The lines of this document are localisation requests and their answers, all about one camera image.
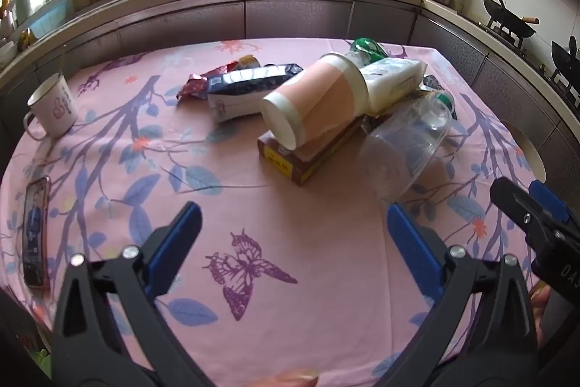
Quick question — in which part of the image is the pink paper cup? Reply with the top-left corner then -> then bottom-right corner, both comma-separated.
262,53 -> 370,151

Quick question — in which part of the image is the clear plastic cup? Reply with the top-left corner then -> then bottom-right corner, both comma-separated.
358,90 -> 454,203

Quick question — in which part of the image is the smartphone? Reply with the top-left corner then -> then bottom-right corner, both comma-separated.
22,176 -> 51,290

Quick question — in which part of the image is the brown cardboard box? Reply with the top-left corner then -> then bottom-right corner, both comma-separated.
257,115 -> 368,187

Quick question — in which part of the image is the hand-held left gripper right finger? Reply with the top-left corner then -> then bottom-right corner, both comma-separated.
386,202 -> 540,387

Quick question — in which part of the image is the gas stove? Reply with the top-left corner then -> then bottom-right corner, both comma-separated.
476,17 -> 580,107

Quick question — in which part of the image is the white mug with pink print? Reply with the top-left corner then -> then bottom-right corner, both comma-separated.
24,73 -> 79,141

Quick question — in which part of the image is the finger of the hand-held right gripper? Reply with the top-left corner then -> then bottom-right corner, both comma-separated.
489,177 -> 552,234
528,180 -> 580,230

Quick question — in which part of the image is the red snack wrapper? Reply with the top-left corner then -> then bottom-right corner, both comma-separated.
177,55 -> 262,101

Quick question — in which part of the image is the crushed green can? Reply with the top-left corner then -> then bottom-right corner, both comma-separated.
351,37 -> 388,63

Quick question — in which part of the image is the blue white milk carton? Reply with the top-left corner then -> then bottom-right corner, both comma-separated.
206,63 -> 304,124

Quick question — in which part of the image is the white soft pouch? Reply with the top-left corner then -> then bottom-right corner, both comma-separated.
360,57 -> 429,116

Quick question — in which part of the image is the beige round bin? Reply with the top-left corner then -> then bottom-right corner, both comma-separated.
501,119 -> 547,185

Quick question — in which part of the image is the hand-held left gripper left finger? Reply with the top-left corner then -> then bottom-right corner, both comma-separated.
51,201 -> 214,387

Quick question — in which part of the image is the black wok with wooden handle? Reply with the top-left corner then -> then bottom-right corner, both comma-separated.
482,0 -> 540,38

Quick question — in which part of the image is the person's right hand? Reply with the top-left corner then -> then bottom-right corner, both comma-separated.
529,284 -> 552,351

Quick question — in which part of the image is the pink floral tablecloth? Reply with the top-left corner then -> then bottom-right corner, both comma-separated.
0,38 -> 549,387

